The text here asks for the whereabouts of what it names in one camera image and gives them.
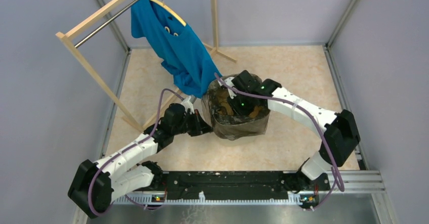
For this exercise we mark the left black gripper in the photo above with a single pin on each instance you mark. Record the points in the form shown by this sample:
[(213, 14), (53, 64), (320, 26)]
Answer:
[(200, 126)]

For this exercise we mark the cream plastic trash bin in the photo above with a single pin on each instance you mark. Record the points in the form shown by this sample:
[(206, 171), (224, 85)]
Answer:
[(242, 141)]

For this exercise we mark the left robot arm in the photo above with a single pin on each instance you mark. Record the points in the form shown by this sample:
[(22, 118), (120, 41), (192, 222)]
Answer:
[(96, 185)]

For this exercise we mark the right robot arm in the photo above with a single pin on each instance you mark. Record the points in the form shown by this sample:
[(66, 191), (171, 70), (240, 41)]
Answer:
[(338, 131)]

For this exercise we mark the blue t-shirt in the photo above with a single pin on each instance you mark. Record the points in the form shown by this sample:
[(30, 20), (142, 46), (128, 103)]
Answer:
[(184, 55)]

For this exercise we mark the wooden clothes hanger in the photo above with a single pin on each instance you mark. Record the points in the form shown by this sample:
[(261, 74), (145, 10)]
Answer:
[(162, 4)]

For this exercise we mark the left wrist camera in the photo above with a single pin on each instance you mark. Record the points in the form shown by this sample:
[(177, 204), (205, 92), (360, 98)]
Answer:
[(188, 103)]

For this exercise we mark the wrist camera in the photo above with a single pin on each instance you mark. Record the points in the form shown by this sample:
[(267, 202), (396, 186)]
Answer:
[(230, 85), (188, 103)]

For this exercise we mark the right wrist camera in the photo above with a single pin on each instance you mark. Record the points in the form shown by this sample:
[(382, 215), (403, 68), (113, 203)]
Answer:
[(230, 85)]

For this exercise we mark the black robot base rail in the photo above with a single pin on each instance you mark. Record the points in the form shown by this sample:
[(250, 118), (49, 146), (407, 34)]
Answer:
[(235, 185)]

